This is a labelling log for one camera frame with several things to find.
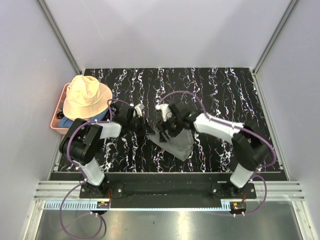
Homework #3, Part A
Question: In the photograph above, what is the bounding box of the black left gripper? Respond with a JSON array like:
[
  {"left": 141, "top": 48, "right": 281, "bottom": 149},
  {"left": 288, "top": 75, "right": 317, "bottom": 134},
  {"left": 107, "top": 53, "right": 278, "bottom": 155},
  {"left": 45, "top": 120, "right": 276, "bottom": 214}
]
[{"left": 127, "top": 114, "right": 155, "bottom": 137}]

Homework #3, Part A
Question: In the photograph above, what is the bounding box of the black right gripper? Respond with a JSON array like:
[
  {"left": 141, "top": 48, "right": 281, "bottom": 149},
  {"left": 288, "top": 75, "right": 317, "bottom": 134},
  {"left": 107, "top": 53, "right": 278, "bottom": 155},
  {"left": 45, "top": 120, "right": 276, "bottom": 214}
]
[{"left": 155, "top": 113, "right": 183, "bottom": 144}]

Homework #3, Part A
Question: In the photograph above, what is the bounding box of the grey cloth napkin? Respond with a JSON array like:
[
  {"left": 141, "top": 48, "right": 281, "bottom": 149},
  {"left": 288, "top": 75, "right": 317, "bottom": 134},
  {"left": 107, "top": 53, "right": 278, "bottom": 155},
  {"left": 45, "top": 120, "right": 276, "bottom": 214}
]
[{"left": 147, "top": 126, "right": 194, "bottom": 162}]

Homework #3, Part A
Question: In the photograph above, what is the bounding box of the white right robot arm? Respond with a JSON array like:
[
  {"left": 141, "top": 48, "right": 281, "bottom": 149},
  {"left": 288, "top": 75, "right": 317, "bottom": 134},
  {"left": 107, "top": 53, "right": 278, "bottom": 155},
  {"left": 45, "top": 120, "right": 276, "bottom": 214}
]
[{"left": 155, "top": 101, "right": 271, "bottom": 199}]

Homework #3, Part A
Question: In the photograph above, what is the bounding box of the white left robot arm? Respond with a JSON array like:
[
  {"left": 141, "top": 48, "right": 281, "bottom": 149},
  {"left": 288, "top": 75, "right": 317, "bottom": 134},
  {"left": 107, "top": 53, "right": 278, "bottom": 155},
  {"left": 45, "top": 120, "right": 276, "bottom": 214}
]
[{"left": 59, "top": 103, "right": 155, "bottom": 198}]

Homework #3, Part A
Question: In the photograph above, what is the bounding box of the peach bucket hat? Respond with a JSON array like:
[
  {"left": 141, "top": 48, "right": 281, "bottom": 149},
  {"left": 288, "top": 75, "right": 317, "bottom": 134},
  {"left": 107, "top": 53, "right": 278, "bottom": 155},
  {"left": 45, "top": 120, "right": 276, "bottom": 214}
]
[{"left": 62, "top": 75, "right": 113, "bottom": 120}]

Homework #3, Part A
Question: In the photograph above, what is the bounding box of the blue cloth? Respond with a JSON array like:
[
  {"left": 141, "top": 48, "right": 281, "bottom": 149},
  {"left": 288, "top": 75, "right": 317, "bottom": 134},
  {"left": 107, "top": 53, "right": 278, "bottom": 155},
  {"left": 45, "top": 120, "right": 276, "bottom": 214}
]
[{"left": 51, "top": 97, "right": 109, "bottom": 134}]

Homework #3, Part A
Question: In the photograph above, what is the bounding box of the pink plastic bin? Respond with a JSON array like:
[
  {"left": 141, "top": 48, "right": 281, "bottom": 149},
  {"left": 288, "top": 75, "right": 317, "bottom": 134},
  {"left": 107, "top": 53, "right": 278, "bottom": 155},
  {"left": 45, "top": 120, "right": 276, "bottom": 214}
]
[{"left": 49, "top": 83, "right": 81, "bottom": 136}]

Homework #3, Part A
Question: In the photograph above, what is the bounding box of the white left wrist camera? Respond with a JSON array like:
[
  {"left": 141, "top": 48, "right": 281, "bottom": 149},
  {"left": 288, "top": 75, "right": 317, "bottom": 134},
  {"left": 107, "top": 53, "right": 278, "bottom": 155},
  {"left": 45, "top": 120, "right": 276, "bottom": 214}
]
[{"left": 133, "top": 103, "right": 145, "bottom": 118}]

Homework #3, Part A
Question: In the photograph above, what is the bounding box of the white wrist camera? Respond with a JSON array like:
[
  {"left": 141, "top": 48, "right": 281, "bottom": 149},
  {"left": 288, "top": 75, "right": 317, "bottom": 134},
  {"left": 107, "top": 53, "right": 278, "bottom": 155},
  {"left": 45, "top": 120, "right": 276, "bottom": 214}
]
[
  {"left": 155, "top": 103, "right": 173, "bottom": 122},
  {"left": 133, "top": 103, "right": 145, "bottom": 118}
]

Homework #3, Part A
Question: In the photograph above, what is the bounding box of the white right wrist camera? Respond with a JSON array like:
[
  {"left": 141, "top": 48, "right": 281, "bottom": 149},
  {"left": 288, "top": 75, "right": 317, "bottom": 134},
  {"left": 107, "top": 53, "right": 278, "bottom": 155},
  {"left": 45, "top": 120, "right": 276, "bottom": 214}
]
[{"left": 155, "top": 103, "right": 173, "bottom": 122}]

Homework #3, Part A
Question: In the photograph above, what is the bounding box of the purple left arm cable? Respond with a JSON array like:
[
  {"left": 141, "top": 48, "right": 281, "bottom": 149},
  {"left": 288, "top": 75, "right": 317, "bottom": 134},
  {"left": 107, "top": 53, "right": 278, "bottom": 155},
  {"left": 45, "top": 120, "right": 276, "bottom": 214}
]
[{"left": 59, "top": 99, "right": 135, "bottom": 238}]

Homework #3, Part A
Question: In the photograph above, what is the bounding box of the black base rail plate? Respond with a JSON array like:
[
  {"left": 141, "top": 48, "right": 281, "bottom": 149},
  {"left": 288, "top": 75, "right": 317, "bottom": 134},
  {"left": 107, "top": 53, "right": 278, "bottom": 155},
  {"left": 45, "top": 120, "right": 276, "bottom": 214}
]
[{"left": 79, "top": 172, "right": 257, "bottom": 210}]

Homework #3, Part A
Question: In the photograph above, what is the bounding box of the left aluminium frame post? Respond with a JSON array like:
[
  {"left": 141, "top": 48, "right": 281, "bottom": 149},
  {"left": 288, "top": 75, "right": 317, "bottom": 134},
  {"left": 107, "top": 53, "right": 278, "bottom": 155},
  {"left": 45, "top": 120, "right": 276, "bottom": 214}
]
[{"left": 35, "top": 0, "right": 83, "bottom": 75}]

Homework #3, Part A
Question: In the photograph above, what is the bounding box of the aluminium frame post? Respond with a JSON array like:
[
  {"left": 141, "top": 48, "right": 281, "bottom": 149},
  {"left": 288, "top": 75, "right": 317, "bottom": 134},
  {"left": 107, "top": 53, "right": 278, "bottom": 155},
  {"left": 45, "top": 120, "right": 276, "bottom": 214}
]
[
  {"left": 252, "top": 0, "right": 300, "bottom": 74},
  {"left": 35, "top": 0, "right": 83, "bottom": 75}
]

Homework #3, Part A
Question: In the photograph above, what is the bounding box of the right aluminium frame post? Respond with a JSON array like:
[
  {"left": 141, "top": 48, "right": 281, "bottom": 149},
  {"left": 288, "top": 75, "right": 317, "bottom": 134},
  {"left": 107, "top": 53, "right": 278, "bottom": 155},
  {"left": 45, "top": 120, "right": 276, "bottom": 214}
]
[{"left": 252, "top": 0, "right": 300, "bottom": 74}]

